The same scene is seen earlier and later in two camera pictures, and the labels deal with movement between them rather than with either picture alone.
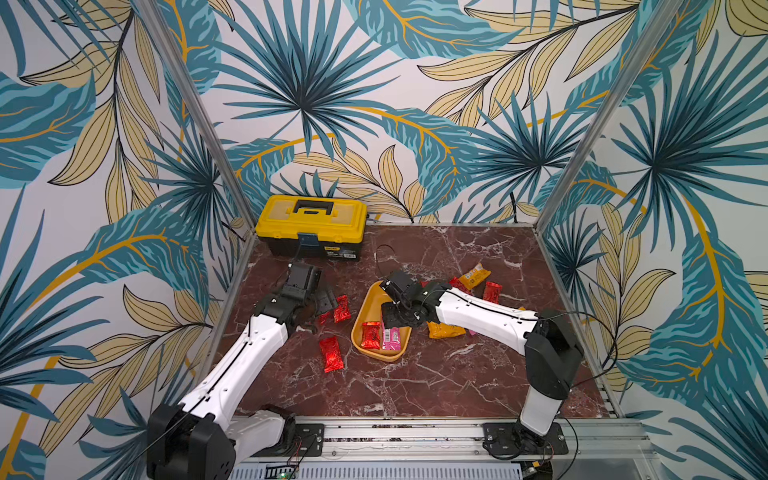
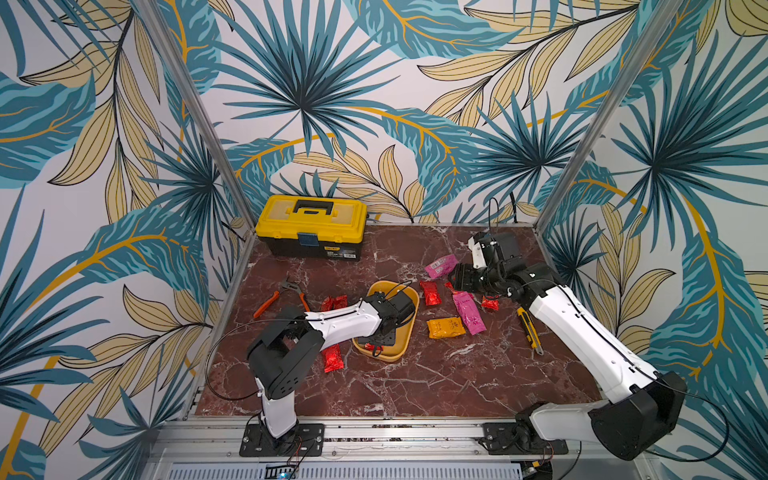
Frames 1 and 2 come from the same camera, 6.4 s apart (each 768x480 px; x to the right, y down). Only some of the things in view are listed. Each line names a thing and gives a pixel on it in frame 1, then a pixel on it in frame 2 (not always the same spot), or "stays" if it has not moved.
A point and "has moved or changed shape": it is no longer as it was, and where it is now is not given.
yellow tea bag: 439,330 stays
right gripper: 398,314 → 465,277
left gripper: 326,299 → 390,341
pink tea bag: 392,339 has moved or changed shape
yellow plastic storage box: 371,310 stays
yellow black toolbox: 313,226 stays
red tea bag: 331,354 stays
